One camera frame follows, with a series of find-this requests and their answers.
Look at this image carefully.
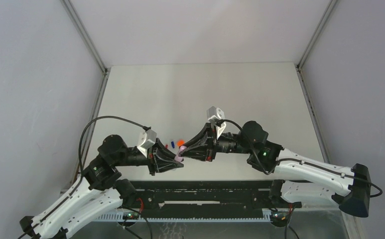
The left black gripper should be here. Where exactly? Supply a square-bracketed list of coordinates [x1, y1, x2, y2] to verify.
[114, 137, 184, 175]

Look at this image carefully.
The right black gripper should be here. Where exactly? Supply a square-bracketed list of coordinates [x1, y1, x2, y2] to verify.
[179, 122, 253, 162]

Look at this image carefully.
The pink marker pen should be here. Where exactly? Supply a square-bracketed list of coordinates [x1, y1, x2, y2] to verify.
[177, 145, 187, 159]

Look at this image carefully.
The orange pen cap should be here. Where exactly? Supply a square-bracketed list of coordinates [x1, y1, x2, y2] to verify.
[176, 140, 185, 147]

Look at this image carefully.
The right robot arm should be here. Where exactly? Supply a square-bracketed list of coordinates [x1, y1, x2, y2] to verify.
[175, 119, 373, 218]

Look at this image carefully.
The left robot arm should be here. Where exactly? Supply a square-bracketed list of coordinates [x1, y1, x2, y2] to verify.
[19, 134, 183, 239]

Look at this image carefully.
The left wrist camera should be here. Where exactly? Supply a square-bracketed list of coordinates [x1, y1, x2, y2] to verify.
[137, 129, 157, 157]

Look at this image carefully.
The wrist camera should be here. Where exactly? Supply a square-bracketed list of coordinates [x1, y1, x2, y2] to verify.
[207, 106, 227, 139]
[137, 129, 157, 157]

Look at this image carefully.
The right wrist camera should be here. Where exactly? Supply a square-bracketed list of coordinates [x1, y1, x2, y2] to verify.
[207, 106, 227, 139]

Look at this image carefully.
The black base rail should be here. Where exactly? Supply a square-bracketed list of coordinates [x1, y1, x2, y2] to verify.
[132, 180, 291, 217]

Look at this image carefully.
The white slotted cable duct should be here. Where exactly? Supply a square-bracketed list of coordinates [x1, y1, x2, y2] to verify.
[93, 210, 272, 223]

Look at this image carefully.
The left camera cable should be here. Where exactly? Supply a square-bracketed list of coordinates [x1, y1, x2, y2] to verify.
[15, 116, 151, 239]

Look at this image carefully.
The left aluminium frame post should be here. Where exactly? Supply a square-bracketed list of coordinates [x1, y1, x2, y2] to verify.
[61, 0, 109, 171]

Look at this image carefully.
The aluminium frame post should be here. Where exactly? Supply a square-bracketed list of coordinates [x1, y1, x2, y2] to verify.
[295, 0, 340, 163]
[61, 0, 109, 171]

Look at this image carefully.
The right aluminium frame post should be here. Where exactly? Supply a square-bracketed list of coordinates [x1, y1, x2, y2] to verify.
[295, 0, 340, 163]

